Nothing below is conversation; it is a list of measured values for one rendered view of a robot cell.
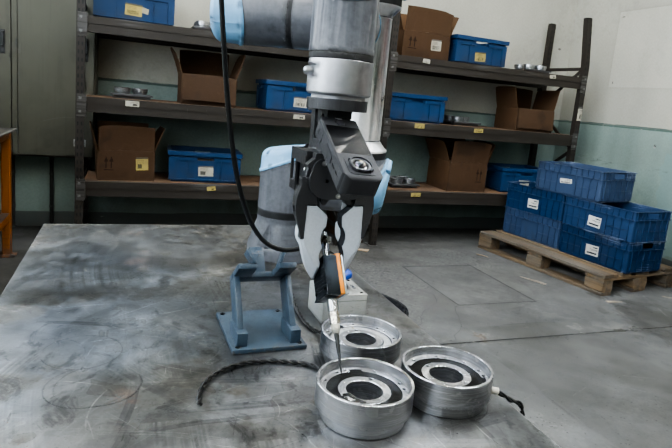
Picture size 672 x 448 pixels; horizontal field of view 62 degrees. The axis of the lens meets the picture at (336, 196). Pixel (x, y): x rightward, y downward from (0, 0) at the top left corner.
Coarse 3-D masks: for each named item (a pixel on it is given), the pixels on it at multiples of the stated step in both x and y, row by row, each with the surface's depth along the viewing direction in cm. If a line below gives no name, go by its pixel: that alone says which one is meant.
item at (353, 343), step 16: (352, 320) 78; (368, 320) 77; (384, 320) 77; (320, 336) 73; (352, 336) 75; (368, 336) 75; (400, 336) 72; (336, 352) 69; (352, 352) 68; (368, 352) 68; (384, 352) 68
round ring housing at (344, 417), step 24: (336, 360) 64; (360, 360) 65; (360, 384) 62; (384, 384) 62; (408, 384) 61; (336, 408) 56; (360, 408) 55; (384, 408) 55; (408, 408) 57; (360, 432) 56; (384, 432) 56
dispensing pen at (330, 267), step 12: (324, 240) 68; (324, 252) 67; (324, 264) 65; (336, 264) 65; (324, 276) 65; (336, 276) 65; (324, 288) 64; (336, 288) 64; (324, 300) 66; (336, 300) 65; (336, 312) 65; (336, 324) 64; (336, 336) 64; (336, 348) 63
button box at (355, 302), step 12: (312, 288) 88; (348, 288) 87; (360, 288) 87; (312, 300) 88; (348, 300) 84; (360, 300) 85; (312, 312) 88; (324, 312) 83; (348, 312) 85; (360, 312) 85
